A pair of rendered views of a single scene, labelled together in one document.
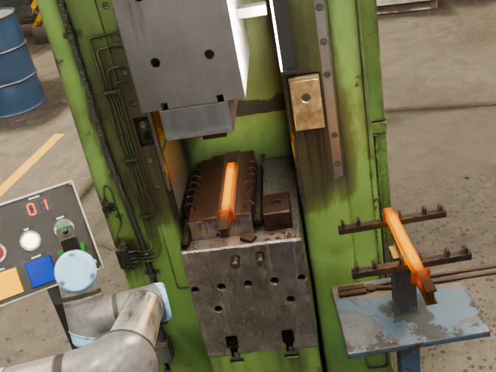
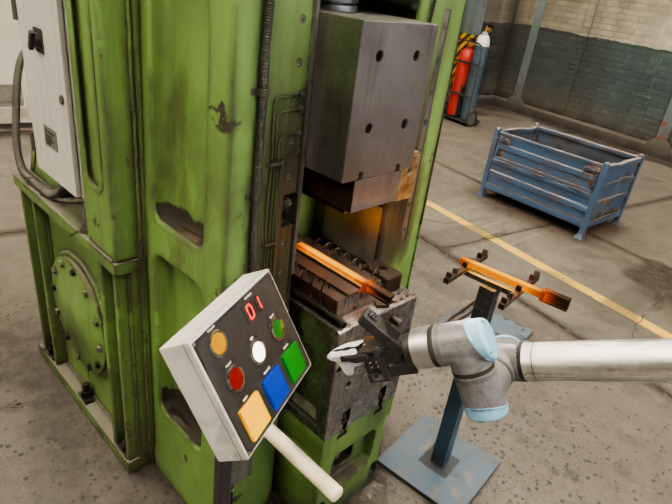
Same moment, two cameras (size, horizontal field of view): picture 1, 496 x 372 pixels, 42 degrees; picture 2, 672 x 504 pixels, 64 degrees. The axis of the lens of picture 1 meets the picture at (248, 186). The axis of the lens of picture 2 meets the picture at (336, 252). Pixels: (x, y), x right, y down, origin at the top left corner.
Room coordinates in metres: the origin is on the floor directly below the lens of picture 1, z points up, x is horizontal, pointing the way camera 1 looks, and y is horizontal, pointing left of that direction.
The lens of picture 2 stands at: (0.95, 1.36, 1.85)
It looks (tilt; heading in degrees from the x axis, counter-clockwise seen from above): 27 degrees down; 304
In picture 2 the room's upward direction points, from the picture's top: 8 degrees clockwise
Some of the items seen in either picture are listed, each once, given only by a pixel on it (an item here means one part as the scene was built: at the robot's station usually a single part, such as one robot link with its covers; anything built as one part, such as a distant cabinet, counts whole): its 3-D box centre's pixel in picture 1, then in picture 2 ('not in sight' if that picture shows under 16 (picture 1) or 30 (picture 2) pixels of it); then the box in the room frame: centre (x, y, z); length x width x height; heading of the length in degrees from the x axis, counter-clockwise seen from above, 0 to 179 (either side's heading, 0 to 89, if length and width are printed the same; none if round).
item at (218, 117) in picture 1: (203, 93); (325, 168); (1.90, 0.08, 1.32); 0.42 x 0.20 x 0.10; 172
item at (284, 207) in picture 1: (277, 210); (380, 276); (1.72, -0.08, 0.95); 0.12 x 0.08 x 0.06; 172
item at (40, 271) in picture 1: (41, 271); (274, 387); (1.56, 0.64, 1.01); 0.07 x 0.05 x 0.07; 107
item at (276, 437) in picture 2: not in sight; (285, 445); (1.64, 0.46, 0.62); 0.44 x 0.05 x 0.05; 172
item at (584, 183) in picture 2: not in sight; (556, 175); (2.16, -4.11, 0.36); 1.20 x 0.80 x 0.72; 167
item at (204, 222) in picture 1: (224, 191); (313, 270); (1.90, 0.08, 0.96); 0.42 x 0.20 x 0.09; 172
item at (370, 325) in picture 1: (404, 309); (476, 335); (1.44, -0.39, 0.70); 0.40 x 0.30 x 0.02; 87
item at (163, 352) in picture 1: (159, 348); (235, 465); (1.85, 0.45, 0.36); 0.09 x 0.07 x 0.12; 82
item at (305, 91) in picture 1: (306, 102); (406, 175); (1.78, -0.22, 1.27); 0.09 x 0.02 x 0.17; 82
